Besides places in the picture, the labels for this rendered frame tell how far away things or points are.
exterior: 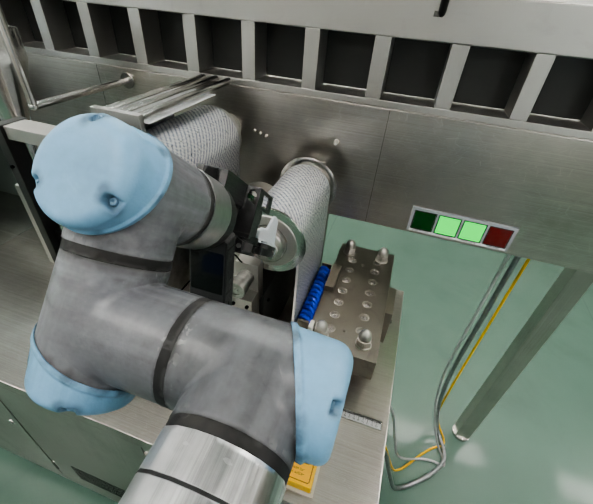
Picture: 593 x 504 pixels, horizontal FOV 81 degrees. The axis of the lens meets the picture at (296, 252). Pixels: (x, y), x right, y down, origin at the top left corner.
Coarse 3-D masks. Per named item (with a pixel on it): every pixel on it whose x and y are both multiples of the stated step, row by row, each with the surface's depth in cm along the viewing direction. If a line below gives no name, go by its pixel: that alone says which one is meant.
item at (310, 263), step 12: (324, 216) 85; (324, 228) 90; (312, 240) 77; (312, 252) 81; (300, 264) 71; (312, 264) 85; (300, 276) 74; (312, 276) 90; (300, 288) 78; (300, 300) 82
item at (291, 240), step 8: (264, 216) 64; (264, 224) 65; (280, 224) 64; (288, 232) 65; (288, 240) 66; (288, 248) 67; (296, 248) 66; (288, 256) 68; (272, 264) 71; (280, 264) 70
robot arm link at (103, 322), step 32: (64, 256) 22; (96, 256) 22; (128, 256) 23; (64, 288) 22; (96, 288) 22; (128, 288) 23; (160, 288) 24; (64, 320) 22; (96, 320) 22; (128, 320) 21; (160, 320) 21; (32, 352) 23; (64, 352) 22; (96, 352) 21; (128, 352) 21; (32, 384) 22; (64, 384) 22; (96, 384) 23; (128, 384) 21
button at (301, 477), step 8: (296, 464) 66; (304, 464) 67; (296, 472) 65; (304, 472) 65; (312, 472) 66; (288, 480) 64; (296, 480) 64; (304, 480) 64; (312, 480) 65; (304, 488) 64
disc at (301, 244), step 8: (264, 208) 64; (272, 208) 63; (272, 216) 64; (280, 216) 63; (288, 216) 63; (288, 224) 64; (296, 224) 64; (296, 232) 64; (296, 240) 65; (304, 240) 65; (304, 248) 66; (296, 256) 68; (264, 264) 72; (288, 264) 70; (296, 264) 69
